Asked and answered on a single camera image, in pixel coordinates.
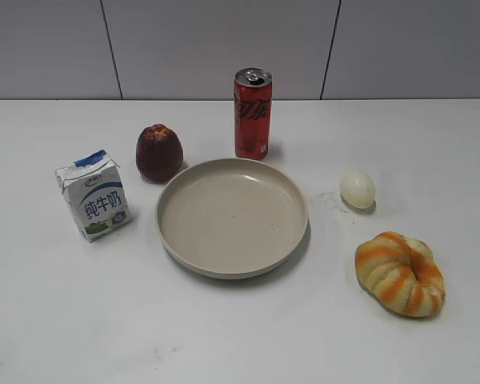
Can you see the red cola can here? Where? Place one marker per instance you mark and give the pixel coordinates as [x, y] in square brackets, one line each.
[252, 112]

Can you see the beige round plate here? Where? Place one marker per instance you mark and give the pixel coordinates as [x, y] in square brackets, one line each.
[232, 218]

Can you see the dark red apple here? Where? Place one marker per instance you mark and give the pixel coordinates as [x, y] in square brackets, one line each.
[159, 153]

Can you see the white peeled egg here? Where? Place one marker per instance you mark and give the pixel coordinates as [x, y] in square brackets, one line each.
[358, 189]

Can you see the white blue milk carton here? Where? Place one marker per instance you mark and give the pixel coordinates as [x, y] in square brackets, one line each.
[94, 194]

